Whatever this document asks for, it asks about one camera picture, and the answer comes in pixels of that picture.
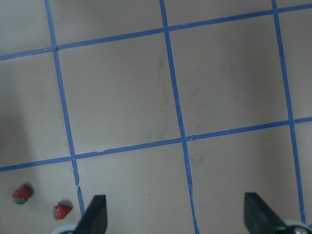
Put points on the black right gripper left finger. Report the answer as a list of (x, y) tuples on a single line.
[(94, 220)]

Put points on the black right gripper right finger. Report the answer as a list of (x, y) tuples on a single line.
[(259, 218)]

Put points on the red strawberry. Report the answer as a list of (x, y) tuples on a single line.
[(22, 194), (61, 210)]

